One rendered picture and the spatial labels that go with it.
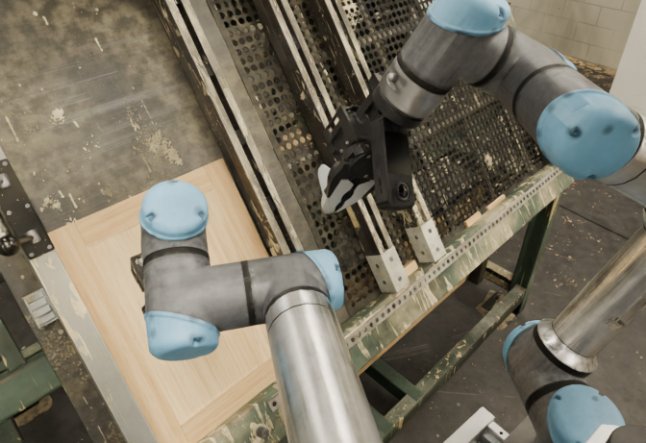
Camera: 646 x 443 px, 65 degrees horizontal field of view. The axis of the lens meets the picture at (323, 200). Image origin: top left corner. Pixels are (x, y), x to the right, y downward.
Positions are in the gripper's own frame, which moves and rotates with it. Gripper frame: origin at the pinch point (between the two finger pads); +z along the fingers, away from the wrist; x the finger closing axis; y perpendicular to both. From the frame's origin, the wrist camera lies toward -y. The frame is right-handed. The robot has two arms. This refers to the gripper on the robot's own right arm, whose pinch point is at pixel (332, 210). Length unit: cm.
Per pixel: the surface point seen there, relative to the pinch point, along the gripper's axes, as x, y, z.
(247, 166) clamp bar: -13, 41, 37
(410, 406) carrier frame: -102, -10, 115
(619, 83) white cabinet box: -387, 166, 46
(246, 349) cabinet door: -13, 5, 64
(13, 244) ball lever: 37, 21, 38
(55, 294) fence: 29, 19, 53
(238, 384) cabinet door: -11, -2, 68
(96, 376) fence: 22, 4, 62
